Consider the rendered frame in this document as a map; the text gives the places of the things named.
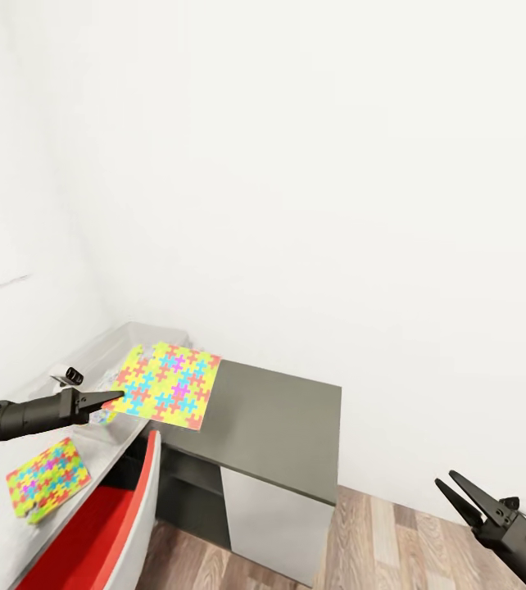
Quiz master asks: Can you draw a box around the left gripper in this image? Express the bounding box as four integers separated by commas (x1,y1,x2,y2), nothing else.
23,387,125,435

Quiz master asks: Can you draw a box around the toy box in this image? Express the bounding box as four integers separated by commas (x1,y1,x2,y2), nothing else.
26,322,190,446

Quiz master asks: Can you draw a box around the jigsaw puzzle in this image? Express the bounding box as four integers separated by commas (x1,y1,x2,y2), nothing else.
102,342,221,430
6,438,91,524

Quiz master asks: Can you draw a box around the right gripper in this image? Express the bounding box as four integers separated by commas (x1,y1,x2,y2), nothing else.
436,470,526,583

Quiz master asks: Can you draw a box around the board game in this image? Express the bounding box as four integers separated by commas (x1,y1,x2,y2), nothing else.
89,370,119,424

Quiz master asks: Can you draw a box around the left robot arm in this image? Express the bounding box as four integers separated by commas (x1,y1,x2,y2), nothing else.
0,363,125,442

